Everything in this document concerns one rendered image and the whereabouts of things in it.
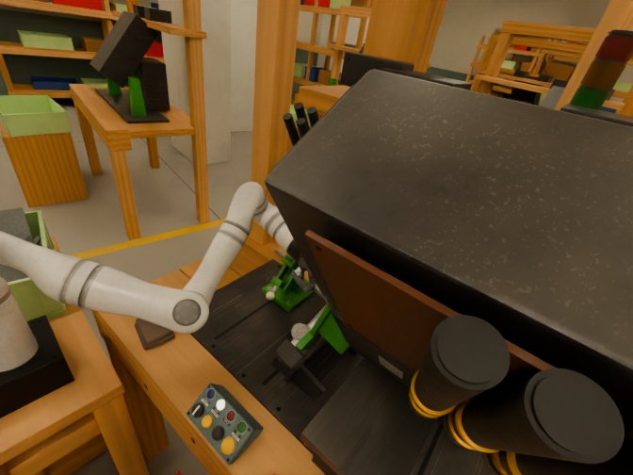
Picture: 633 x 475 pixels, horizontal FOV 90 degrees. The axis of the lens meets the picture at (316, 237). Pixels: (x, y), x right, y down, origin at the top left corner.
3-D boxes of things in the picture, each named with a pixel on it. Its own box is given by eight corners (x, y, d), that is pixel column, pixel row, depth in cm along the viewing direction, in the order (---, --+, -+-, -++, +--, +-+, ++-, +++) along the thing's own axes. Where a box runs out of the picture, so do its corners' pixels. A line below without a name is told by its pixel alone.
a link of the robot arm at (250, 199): (267, 183, 78) (239, 229, 74) (273, 201, 87) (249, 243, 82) (242, 173, 80) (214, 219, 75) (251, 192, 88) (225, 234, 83)
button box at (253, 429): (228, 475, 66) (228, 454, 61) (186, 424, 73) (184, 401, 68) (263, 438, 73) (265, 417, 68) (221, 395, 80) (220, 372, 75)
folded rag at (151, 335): (176, 338, 87) (174, 331, 86) (144, 352, 83) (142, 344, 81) (164, 315, 93) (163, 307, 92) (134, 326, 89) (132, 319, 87)
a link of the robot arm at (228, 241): (248, 242, 85) (253, 237, 77) (194, 337, 76) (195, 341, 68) (217, 225, 83) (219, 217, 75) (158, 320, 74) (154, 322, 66)
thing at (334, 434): (384, 526, 44) (390, 518, 43) (299, 441, 52) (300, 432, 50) (464, 355, 72) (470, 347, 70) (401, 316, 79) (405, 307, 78)
